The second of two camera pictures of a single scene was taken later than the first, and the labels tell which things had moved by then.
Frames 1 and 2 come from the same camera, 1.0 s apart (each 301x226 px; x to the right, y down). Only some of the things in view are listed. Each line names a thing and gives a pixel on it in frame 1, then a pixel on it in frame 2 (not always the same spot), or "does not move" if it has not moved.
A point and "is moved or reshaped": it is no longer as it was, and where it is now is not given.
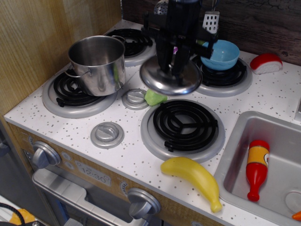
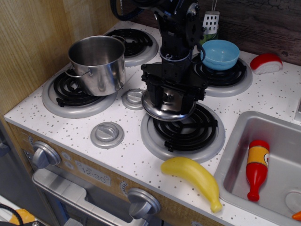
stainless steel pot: (98, 63) does not move
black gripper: (181, 26) → (174, 71)
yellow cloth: (27, 217) does not move
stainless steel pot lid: (168, 83) is moved or reshaped
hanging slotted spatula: (211, 20) does not move
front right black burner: (183, 128) does not move
